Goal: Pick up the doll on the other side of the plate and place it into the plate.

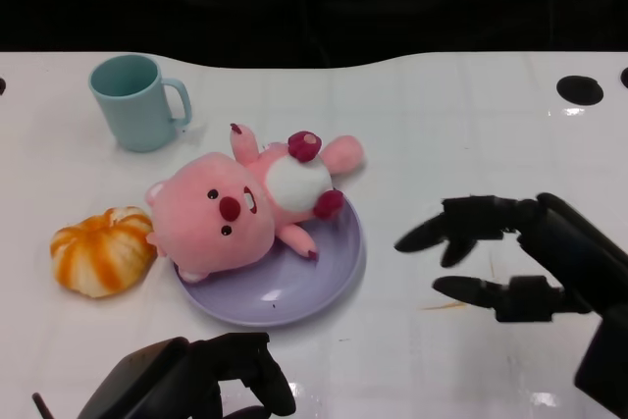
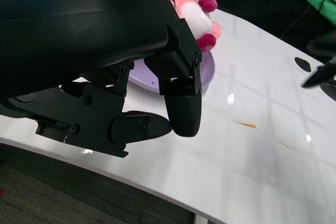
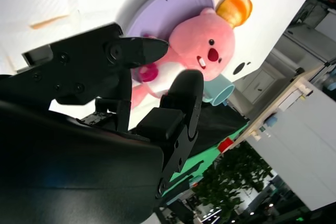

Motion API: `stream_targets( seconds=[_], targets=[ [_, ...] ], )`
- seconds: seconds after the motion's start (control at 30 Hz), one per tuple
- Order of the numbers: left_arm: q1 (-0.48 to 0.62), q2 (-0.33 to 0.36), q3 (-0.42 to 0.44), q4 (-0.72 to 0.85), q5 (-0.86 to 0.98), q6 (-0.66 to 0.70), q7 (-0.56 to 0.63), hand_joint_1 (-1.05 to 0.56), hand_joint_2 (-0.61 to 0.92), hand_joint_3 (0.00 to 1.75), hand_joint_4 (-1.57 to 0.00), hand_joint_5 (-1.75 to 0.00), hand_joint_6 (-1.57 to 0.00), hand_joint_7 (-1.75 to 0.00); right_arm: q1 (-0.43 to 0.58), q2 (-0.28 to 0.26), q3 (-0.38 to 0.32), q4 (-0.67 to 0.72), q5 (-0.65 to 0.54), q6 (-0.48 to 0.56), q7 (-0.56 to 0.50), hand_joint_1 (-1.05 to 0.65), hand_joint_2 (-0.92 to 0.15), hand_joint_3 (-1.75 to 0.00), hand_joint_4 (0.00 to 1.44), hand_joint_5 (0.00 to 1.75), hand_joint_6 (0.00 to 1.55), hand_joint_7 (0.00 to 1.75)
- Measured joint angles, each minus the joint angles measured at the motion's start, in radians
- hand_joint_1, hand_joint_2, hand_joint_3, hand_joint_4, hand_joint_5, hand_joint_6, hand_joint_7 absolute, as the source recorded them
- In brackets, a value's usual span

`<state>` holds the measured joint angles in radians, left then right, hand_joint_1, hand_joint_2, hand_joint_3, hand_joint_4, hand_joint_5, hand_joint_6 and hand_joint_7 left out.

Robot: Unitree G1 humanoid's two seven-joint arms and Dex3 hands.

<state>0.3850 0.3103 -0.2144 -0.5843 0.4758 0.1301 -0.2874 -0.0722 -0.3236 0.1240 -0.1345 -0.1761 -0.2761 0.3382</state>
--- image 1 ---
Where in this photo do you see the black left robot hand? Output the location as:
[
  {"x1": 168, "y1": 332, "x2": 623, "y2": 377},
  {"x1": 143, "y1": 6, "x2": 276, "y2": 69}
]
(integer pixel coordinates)
[{"x1": 82, "y1": 332, "x2": 297, "y2": 419}]

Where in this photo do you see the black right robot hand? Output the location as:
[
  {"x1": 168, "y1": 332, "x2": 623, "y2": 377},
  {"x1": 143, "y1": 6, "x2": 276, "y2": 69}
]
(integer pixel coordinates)
[{"x1": 394, "y1": 191, "x2": 628, "y2": 325}]

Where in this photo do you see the pink plush beaver doll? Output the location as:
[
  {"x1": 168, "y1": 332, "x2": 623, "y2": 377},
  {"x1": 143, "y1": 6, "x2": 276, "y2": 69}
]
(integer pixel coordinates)
[{"x1": 143, "y1": 123, "x2": 367, "y2": 285}]

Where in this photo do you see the lavender round plate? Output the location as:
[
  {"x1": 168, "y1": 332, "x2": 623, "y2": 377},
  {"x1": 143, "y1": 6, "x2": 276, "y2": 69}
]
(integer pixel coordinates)
[{"x1": 171, "y1": 190, "x2": 368, "y2": 328}]

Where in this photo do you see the peeled orange toy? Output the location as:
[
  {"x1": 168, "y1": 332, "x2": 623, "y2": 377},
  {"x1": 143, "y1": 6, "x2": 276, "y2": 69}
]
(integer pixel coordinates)
[{"x1": 49, "y1": 206, "x2": 159, "y2": 299}]

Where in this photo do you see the large black table grommet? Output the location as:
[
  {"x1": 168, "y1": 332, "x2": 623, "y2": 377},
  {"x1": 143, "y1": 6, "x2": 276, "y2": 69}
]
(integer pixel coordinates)
[{"x1": 555, "y1": 75, "x2": 604, "y2": 106}]

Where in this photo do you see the light teal mug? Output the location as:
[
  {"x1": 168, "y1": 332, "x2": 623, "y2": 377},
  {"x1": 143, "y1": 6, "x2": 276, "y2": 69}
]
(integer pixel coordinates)
[{"x1": 87, "y1": 54, "x2": 192, "y2": 153}]

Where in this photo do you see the thin dark cable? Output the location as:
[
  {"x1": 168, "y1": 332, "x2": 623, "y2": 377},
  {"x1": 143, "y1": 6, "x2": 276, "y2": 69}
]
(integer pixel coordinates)
[{"x1": 31, "y1": 392, "x2": 56, "y2": 419}]

